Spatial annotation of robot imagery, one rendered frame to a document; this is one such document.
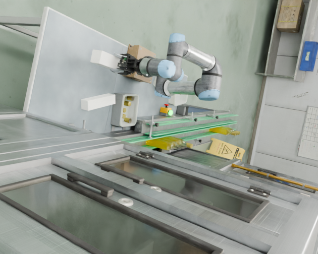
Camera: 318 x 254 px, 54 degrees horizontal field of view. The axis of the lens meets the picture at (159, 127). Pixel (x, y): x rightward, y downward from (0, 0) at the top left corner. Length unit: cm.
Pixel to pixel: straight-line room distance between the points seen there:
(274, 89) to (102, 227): 749
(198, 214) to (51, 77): 128
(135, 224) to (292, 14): 702
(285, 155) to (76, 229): 754
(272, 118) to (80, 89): 651
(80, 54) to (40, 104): 38
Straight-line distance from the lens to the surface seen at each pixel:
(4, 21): 215
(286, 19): 747
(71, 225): 65
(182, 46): 149
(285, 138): 797
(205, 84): 177
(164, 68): 135
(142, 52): 219
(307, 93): 785
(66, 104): 187
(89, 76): 196
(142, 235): 63
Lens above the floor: 217
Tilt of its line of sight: 32 degrees down
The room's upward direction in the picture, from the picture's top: 104 degrees clockwise
